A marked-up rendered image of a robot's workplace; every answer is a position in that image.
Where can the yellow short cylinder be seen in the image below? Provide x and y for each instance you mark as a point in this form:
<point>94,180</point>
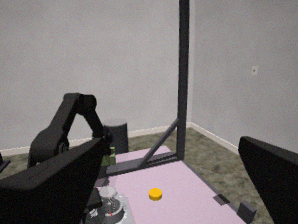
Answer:
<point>155,194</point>

